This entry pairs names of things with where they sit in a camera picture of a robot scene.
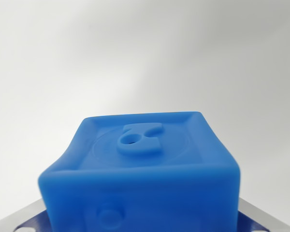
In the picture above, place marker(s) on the blue rubber cube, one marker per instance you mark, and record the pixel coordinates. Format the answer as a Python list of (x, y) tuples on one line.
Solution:
[(140, 188)]

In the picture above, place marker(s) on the black-padded silver gripper left finger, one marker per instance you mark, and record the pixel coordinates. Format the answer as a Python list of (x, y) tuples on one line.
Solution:
[(26, 218)]

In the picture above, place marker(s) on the black-padded silver gripper right finger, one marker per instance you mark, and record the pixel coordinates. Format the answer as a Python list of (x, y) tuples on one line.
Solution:
[(258, 220)]

